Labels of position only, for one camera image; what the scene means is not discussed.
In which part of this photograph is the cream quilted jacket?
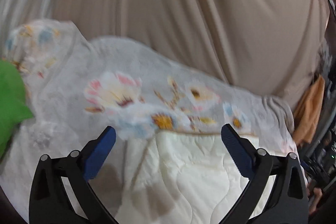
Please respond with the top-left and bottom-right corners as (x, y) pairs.
(115, 130), (279, 224)

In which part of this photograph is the person's right hand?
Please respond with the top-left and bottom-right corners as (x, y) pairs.
(306, 188), (323, 215)

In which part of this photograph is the cluttered shelf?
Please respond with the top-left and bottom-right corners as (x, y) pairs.
(299, 0), (335, 187)

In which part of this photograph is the orange cloth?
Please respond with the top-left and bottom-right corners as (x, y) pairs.
(292, 75), (325, 146)

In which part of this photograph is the green pillow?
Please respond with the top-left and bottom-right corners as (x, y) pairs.
(1, 60), (34, 157)

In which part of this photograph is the grey floral fleece blanket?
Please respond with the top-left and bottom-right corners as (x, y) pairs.
(1, 20), (297, 219)

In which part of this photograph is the beige curtain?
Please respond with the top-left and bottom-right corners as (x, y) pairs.
(54, 0), (330, 108)

